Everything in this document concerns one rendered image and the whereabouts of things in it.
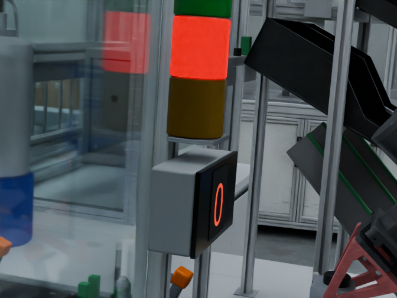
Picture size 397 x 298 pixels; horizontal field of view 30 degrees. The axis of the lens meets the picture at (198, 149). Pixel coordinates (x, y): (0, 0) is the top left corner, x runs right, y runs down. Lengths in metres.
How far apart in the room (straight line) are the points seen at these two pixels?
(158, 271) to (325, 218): 0.41
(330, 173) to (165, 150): 0.42
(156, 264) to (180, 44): 0.19
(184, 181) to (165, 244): 0.05
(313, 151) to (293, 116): 3.81
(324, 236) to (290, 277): 0.53
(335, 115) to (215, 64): 0.41
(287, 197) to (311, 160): 3.91
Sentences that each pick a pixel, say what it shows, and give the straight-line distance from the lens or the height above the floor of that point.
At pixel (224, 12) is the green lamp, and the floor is 1.36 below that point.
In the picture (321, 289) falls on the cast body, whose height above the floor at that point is 1.08.
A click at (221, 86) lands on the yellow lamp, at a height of 1.30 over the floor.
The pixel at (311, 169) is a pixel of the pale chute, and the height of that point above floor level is 1.17.
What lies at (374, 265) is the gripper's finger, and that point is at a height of 1.13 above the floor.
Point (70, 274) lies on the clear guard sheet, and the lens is 0.51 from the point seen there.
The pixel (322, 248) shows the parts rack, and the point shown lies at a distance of 1.04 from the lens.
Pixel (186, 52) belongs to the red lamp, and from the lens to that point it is 0.61.
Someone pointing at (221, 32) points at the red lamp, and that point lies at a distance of 0.61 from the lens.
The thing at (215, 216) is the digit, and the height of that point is 1.19.
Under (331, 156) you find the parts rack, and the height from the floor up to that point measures 1.19.
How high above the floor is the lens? 1.35
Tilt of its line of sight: 9 degrees down
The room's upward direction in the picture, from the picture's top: 4 degrees clockwise
